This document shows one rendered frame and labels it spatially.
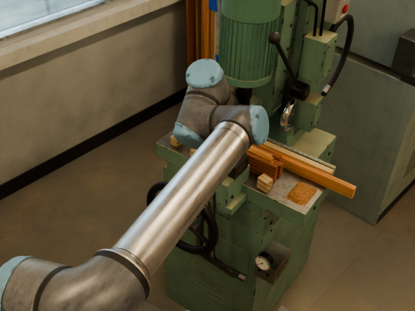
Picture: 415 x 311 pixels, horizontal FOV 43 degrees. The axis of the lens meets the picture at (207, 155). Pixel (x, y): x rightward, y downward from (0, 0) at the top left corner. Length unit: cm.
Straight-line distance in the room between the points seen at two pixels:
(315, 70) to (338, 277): 124
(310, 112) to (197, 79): 66
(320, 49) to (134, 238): 105
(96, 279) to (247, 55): 94
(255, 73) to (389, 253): 154
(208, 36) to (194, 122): 202
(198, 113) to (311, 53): 64
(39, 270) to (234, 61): 94
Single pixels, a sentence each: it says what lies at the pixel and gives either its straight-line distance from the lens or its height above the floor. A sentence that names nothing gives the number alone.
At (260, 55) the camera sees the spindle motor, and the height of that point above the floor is 131.
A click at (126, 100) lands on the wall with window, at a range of 336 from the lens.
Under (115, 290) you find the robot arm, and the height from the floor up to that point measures 139.
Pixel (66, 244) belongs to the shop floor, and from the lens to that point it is 281.
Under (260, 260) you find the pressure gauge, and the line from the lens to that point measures 183.
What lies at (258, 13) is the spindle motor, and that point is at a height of 145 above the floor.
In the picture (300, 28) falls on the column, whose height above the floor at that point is 132.
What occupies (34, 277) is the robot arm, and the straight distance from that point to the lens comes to 92.
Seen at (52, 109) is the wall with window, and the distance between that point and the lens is 303.
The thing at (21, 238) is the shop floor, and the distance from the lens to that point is 289.
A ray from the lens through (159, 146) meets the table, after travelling 190.
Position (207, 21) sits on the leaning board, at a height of 72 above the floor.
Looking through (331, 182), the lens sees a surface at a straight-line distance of 176.
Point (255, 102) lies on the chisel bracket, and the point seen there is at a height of 107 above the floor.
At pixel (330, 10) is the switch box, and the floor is 136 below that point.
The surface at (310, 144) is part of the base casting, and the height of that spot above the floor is 80.
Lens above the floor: 207
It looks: 39 degrees down
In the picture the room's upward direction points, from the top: 2 degrees clockwise
